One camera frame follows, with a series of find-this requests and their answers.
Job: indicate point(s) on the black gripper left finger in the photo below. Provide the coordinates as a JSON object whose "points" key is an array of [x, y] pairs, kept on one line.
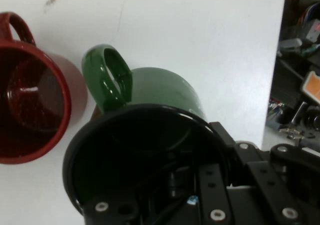
{"points": [[212, 197]]}

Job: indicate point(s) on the grey plastic device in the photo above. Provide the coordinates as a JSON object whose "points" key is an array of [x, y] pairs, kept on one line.
{"points": [[290, 44]]}

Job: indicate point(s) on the green ceramic mug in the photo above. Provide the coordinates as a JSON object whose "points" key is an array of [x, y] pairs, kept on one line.
{"points": [[162, 90]]}

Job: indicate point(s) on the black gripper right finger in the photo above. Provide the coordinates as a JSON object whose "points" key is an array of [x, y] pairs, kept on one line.
{"points": [[270, 185]]}

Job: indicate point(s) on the red ceramic mug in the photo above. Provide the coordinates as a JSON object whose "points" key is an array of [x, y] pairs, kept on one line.
{"points": [[70, 85]]}

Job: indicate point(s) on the small metal clip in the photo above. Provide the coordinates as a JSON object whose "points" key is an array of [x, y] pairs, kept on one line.
{"points": [[291, 132]]}

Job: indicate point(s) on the black cylinder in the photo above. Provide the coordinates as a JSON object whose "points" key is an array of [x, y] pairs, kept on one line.
{"points": [[300, 112]]}

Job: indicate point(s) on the orange and white box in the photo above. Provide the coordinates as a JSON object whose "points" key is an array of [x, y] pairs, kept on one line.
{"points": [[313, 86]]}

